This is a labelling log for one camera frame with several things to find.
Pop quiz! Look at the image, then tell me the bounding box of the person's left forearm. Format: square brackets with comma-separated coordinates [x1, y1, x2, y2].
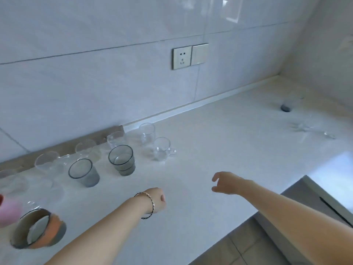
[44, 195, 155, 265]

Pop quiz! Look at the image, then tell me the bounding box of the orange and grey ceramic cup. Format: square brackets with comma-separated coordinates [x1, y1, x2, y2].
[10, 208, 67, 249]

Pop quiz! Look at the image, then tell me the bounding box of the person's left hand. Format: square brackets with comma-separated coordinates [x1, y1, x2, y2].
[149, 187, 168, 217]

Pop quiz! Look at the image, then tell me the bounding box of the white backsplash strip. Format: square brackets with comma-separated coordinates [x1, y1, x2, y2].
[121, 75, 282, 130]

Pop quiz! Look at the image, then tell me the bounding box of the grey metal wall strip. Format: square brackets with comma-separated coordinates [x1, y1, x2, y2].
[0, 125, 125, 179]

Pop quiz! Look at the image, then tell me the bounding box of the small grey glass tumbler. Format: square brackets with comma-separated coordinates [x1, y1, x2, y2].
[280, 96, 304, 112]

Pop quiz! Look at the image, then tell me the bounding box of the beige wall switch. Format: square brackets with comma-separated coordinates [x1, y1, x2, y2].
[190, 43, 209, 66]

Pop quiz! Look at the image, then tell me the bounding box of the pink ceramic mug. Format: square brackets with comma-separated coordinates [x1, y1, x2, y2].
[0, 193, 24, 229]

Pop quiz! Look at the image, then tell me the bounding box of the clear glass mug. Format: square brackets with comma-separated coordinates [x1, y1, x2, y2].
[153, 137, 177, 162]
[19, 179, 65, 212]
[107, 131, 129, 149]
[75, 139, 102, 163]
[34, 151, 71, 174]
[139, 123, 156, 146]
[0, 169, 29, 196]

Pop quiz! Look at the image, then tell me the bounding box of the thin braided bracelet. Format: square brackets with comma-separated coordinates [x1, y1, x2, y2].
[134, 192, 156, 220]

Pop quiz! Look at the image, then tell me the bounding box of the beige wall socket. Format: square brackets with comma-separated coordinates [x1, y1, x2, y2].
[172, 45, 193, 71]

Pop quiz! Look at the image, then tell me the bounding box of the wide grey stepped glass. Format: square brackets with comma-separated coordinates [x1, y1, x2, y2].
[108, 145, 136, 177]

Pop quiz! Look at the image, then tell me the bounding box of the person's right hand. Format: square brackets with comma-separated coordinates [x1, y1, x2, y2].
[211, 171, 250, 196]

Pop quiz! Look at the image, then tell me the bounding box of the person's right forearm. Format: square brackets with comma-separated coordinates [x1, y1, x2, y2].
[238, 180, 353, 265]

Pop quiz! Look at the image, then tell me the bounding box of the white table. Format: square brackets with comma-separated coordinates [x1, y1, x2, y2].
[0, 75, 353, 265]

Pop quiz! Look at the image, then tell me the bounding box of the tall grey ribbed glass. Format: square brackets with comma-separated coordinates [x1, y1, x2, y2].
[68, 158, 100, 188]

